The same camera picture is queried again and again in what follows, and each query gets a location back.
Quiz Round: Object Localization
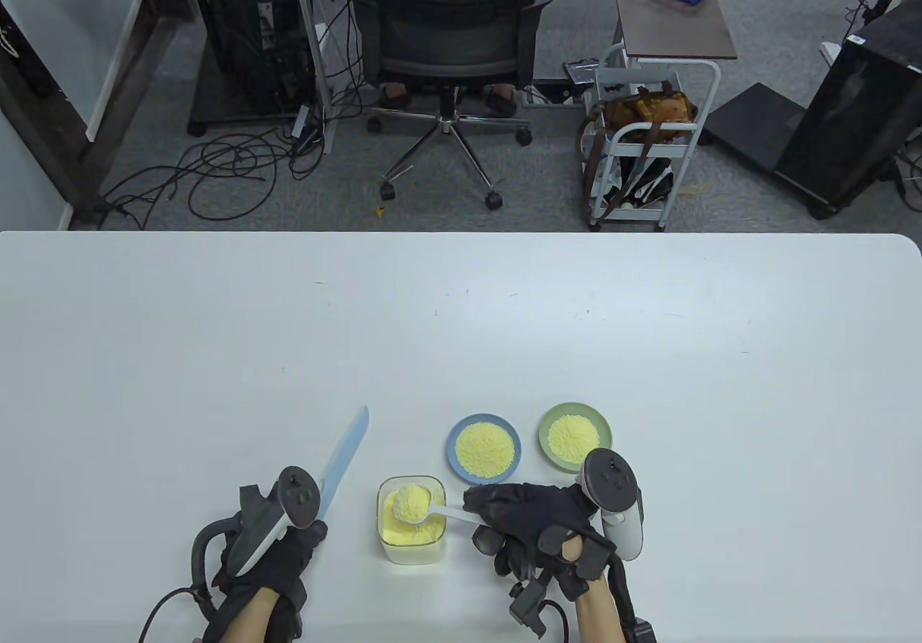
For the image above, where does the person's left hand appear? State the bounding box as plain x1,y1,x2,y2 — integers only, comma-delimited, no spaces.
211,521,328,604

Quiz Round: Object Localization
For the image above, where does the person's right hand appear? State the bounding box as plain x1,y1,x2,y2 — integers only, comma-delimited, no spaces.
463,483,618,601

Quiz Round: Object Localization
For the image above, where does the yellow chicken bouillon pile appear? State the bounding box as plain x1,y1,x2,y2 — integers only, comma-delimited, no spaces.
547,415,600,465
455,421,516,478

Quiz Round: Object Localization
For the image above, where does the glass chicken bouillon jar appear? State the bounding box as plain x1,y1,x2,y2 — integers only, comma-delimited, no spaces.
377,475,447,566

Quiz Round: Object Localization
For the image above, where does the white plastic coffee spoon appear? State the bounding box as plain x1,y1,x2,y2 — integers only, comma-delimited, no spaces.
393,485,482,529

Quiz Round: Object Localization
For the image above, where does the light blue plastic knife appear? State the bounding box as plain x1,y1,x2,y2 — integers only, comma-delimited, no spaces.
315,405,370,529

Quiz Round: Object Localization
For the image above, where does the person's left forearm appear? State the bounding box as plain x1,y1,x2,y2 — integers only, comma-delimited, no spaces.
216,589,278,643

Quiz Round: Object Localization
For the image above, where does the person's right forearm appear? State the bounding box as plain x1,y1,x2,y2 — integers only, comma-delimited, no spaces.
573,539,627,643

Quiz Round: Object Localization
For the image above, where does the grey white handheld controller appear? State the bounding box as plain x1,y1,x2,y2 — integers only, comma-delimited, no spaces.
576,448,644,562
191,465,322,586

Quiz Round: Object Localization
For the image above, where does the green round dish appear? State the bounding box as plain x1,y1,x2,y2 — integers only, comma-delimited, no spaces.
538,402,614,472

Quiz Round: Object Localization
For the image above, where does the blue round dish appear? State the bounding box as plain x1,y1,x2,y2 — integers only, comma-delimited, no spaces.
445,413,522,487

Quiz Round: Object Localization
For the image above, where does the black and white bag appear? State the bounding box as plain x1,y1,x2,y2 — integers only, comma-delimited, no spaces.
601,157,676,210

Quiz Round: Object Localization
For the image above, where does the white rolling cart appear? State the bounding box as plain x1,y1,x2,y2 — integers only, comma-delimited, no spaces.
587,44,721,232

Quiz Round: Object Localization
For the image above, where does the brown leather bag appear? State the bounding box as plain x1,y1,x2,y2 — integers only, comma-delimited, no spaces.
600,81,699,143

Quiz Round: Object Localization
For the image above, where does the black flat floor platform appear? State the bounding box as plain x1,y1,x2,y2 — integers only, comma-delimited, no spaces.
702,83,840,220

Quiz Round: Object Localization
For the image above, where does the dark wooden desk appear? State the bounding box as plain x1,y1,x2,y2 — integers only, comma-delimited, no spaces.
0,0,195,230

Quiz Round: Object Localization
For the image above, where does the black mesh office chair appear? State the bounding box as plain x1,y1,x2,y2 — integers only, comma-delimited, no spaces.
340,0,559,212

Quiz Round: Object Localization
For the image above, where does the brown side table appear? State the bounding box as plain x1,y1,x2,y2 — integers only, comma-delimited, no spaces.
612,0,738,60

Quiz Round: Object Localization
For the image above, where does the black computer tower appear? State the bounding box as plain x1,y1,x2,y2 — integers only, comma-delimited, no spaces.
774,0,922,213
193,0,318,104

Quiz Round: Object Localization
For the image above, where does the white metal desk leg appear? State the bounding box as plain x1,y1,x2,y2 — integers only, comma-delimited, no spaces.
288,0,339,156

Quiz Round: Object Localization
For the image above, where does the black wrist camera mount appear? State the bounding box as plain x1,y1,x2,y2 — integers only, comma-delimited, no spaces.
509,575,570,640

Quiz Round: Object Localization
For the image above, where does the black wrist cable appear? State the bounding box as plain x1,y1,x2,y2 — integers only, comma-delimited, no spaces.
138,584,213,643

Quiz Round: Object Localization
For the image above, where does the black floor cable tangle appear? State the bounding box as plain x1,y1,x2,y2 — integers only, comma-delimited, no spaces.
97,121,328,230

